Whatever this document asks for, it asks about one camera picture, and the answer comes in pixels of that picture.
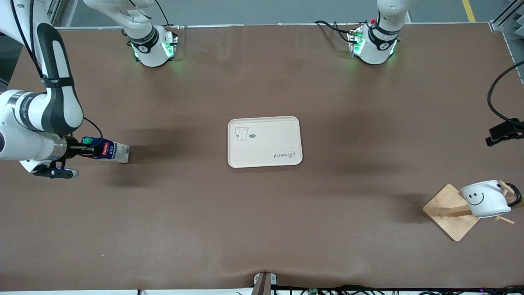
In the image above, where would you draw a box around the black right base cable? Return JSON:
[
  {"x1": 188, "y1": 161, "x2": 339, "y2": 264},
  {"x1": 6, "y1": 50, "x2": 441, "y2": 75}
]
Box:
[{"x1": 153, "y1": 0, "x2": 187, "y2": 41}]

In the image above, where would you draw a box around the white smiley mug black handle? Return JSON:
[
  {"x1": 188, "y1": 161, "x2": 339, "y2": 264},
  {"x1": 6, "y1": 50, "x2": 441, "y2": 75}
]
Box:
[{"x1": 459, "y1": 180, "x2": 523, "y2": 219}]

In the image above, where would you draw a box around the grey metal table bracket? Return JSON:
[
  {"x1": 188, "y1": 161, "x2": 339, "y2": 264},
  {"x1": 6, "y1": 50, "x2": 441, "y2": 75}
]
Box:
[{"x1": 253, "y1": 272, "x2": 278, "y2": 295}]

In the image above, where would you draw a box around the black base cable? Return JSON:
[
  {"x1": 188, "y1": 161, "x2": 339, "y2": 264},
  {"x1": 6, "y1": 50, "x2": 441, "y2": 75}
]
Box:
[
  {"x1": 153, "y1": 0, "x2": 187, "y2": 41},
  {"x1": 314, "y1": 20, "x2": 354, "y2": 44}
]

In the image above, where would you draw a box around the black left base cable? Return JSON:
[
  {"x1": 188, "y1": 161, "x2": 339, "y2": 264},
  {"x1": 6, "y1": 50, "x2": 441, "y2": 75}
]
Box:
[{"x1": 314, "y1": 20, "x2": 354, "y2": 44}]

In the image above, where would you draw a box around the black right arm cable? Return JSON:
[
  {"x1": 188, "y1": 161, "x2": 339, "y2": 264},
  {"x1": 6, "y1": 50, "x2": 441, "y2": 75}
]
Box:
[{"x1": 9, "y1": 0, "x2": 104, "y2": 145}]

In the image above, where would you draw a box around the blue milk carton green cap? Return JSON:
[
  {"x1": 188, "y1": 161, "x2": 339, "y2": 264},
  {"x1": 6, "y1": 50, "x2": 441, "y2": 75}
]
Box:
[{"x1": 80, "y1": 136, "x2": 131, "y2": 165}]

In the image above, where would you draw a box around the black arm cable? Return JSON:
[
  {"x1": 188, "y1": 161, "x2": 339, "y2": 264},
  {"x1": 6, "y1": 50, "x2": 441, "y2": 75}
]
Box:
[
  {"x1": 486, "y1": 61, "x2": 524, "y2": 123},
  {"x1": 9, "y1": 0, "x2": 104, "y2": 145}
]

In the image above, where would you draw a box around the wooden mug rack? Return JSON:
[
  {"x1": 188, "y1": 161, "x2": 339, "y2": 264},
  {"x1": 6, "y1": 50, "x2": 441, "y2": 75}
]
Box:
[{"x1": 422, "y1": 180, "x2": 517, "y2": 242}]

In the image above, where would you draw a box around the aluminium frame profile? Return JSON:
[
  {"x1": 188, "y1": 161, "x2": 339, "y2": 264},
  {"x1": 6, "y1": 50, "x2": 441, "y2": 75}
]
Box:
[
  {"x1": 490, "y1": 0, "x2": 524, "y2": 32},
  {"x1": 46, "y1": 0, "x2": 79, "y2": 28}
]

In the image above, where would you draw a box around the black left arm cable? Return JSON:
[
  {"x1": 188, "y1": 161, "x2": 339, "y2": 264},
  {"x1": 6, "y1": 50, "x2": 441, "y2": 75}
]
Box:
[{"x1": 486, "y1": 61, "x2": 524, "y2": 123}]

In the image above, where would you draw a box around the cream plastic tray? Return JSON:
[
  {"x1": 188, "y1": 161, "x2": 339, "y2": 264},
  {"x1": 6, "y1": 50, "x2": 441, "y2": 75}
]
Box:
[{"x1": 227, "y1": 116, "x2": 304, "y2": 169}]

